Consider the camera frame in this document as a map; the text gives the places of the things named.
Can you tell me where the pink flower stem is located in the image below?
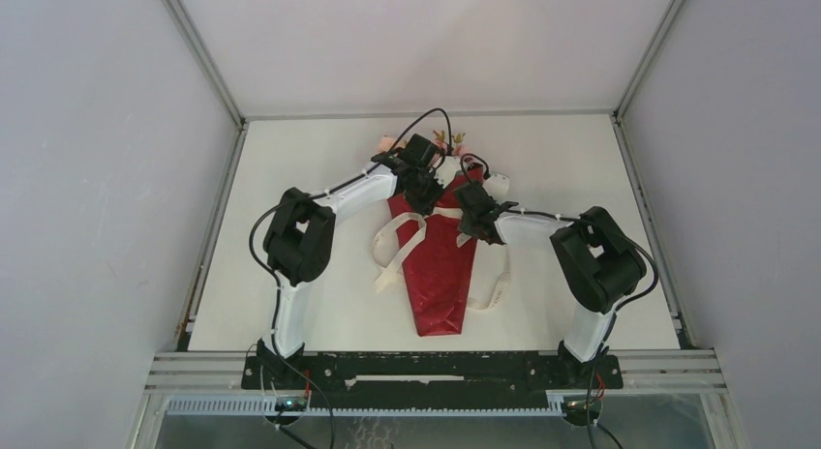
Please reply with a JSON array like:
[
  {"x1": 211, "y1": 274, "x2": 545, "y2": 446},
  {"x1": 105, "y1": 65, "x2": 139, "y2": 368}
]
[
  {"x1": 377, "y1": 135, "x2": 396, "y2": 154},
  {"x1": 450, "y1": 132, "x2": 467, "y2": 156},
  {"x1": 432, "y1": 130, "x2": 451, "y2": 155}
]

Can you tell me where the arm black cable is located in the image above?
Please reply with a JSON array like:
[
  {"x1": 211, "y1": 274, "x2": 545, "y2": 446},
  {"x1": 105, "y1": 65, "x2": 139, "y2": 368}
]
[
  {"x1": 247, "y1": 107, "x2": 455, "y2": 449},
  {"x1": 459, "y1": 152, "x2": 660, "y2": 449}
]

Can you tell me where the cream ribbon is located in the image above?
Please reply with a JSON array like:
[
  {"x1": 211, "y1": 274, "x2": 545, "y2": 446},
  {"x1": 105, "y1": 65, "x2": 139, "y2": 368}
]
[{"x1": 371, "y1": 212, "x2": 511, "y2": 312}]

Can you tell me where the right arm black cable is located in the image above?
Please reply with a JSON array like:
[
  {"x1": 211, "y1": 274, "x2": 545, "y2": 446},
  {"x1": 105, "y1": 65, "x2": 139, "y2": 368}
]
[{"x1": 459, "y1": 152, "x2": 660, "y2": 449}]

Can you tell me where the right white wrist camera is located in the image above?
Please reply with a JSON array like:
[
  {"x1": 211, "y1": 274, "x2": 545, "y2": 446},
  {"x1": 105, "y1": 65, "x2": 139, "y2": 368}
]
[{"x1": 482, "y1": 173, "x2": 510, "y2": 201}]

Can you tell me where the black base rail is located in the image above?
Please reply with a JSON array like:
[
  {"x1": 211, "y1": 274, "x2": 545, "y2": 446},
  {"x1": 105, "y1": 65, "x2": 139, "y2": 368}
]
[{"x1": 240, "y1": 350, "x2": 624, "y2": 411}]

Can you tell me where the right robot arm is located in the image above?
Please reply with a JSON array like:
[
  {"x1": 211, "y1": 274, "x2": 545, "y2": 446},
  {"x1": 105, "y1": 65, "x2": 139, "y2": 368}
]
[{"x1": 454, "y1": 182, "x2": 659, "y2": 387}]

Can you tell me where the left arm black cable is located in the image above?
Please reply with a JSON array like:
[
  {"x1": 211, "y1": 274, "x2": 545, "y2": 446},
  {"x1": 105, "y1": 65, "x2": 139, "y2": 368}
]
[{"x1": 247, "y1": 107, "x2": 455, "y2": 449}]

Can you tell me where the red wrapping paper sheet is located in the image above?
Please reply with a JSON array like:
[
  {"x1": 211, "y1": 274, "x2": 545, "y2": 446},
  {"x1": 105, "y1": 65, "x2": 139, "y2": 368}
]
[{"x1": 395, "y1": 168, "x2": 484, "y2": 337}]

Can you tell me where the white cable duct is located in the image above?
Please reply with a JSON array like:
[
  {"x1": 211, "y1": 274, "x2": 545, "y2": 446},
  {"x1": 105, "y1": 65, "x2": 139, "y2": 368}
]
[{"x1": 165, "y1": 394, "x2": 565, "y2": 418}]

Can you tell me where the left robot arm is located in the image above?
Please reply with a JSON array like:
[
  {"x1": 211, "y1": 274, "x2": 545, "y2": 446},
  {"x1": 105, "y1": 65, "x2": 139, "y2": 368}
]
[{"x1": 255, "y1": 135, "x2": 446, "y2": 388}]

